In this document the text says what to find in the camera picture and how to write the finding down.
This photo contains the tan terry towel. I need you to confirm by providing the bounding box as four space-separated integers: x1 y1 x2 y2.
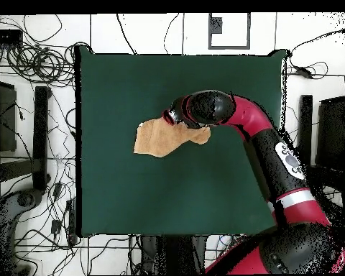
133 116 212 158

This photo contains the flat black box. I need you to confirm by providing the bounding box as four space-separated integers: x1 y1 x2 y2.
0 28 24 46

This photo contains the dark green table cloth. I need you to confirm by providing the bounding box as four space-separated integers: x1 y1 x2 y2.
74 45 288 239

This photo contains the long black bar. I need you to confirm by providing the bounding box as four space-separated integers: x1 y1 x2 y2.
32 86 52 191

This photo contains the black power strip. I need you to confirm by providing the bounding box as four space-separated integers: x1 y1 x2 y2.
65 198 79 246

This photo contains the black inline power adapter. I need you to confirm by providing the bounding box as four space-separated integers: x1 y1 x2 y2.
294 65 315 80

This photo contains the small black power adapter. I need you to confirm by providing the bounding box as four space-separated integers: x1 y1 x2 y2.
50 219 63 234

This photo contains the large black case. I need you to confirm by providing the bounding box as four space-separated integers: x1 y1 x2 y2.
315 96 345 171

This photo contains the black monitor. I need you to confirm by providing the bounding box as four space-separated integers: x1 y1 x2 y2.
0 79 18 153

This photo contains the grey chair base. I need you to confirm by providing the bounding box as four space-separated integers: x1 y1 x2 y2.
0 188 45 276

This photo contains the curved black cable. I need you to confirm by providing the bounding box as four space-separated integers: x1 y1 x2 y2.
116 12 138 55

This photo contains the dark grey square frame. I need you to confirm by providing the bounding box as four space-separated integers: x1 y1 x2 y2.
208 12 252 50

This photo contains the black cable coil bundle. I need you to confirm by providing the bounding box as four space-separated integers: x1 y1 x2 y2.
5 41 88 88

